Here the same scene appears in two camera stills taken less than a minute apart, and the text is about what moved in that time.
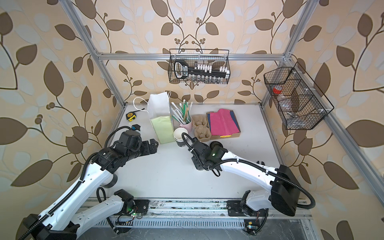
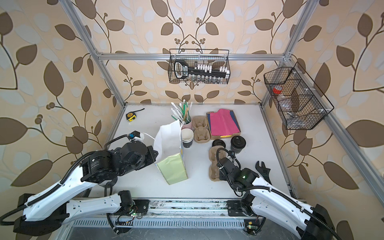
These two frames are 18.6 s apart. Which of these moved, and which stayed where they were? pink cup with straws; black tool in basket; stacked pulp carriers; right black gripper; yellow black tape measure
Moved: right black gripper
Stayed: stacked pulp carriers; pink cup with straws; black tool in basket; yellow black tape measure
